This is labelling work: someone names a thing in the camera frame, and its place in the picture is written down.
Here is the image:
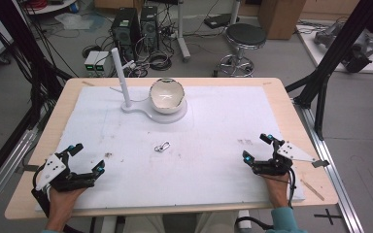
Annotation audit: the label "round white table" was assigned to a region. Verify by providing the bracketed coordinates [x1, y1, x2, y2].
[21, 0, 79, 16]

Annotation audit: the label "clear plastic bag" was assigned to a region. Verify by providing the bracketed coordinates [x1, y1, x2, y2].
[53, 12, 95, 32]

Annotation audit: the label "grey power supply box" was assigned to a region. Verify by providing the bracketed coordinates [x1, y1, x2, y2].
[94, 50, 114, 75]
[84, 50, 100, 75]

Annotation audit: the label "white stand with pole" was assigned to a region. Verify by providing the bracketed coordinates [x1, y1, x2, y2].
[110, 47, 189, 125]

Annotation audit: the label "white ceramic bowl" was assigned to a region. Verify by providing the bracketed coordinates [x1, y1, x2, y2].
[149, 78, 186, 116]

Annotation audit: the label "white desk leg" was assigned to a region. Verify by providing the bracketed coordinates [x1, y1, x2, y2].
[174, 0, 192, 63]

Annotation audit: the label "black computer tower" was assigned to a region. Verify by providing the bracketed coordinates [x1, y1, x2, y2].
[139, 4, 160, 50]
[111, 7, 142, 63]

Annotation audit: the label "small metal carabiner clip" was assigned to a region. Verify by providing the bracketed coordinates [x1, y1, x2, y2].
[153, 141, 172, 153]

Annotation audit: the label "wooden cabinet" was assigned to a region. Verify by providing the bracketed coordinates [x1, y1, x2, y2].
[257, 0, 307, 41]

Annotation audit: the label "black tape cross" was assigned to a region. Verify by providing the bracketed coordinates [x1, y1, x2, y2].
[314, 208, 343, 226]

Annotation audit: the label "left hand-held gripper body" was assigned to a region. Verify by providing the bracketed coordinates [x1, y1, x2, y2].
[32, 150, 96, 195]

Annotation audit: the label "person's right hand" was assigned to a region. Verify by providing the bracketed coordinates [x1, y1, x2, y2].
[259, 172, 291, 210]

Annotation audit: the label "grey tape piece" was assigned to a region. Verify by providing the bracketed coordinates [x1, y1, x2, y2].
[311, 158, 331, 169]

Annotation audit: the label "flat black device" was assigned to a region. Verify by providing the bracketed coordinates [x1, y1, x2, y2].
[203, 13, 241, 30]

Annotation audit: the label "aluminium rail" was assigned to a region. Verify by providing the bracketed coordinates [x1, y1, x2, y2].
[291, 96, 366, 233]
[0, 128, 39, 222]

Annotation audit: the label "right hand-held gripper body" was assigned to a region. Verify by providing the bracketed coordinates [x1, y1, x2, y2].
[252, 139, 318, 179]

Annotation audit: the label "thin wooden stick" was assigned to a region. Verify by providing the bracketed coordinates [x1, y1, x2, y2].
[300, 179, 325, 202]

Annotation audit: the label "grey and black machine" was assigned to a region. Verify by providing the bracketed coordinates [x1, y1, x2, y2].
[313, 21, 373, 74]

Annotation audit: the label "coiled black cables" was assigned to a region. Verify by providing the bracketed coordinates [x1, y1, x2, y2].
[147, 50, 174, 72]

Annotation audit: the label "white foam mat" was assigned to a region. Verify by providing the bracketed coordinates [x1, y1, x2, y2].
[34, 84, 306, 212]

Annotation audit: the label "white platform board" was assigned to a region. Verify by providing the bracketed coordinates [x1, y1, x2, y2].
[295, 23, 373, 75]

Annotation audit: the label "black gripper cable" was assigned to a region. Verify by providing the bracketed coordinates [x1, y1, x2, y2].
[286, 166, 297, 210]
[30, 161, 51, 217]

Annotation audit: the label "black round stool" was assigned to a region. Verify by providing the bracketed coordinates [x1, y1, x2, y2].
[213, 22, 268, 79]

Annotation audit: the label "black metal frame with cables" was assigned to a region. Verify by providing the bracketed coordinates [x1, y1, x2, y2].
[0, 0, 74, 195]

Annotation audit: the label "person's left hand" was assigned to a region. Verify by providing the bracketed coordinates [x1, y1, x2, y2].
[46, 185, 88, 233]

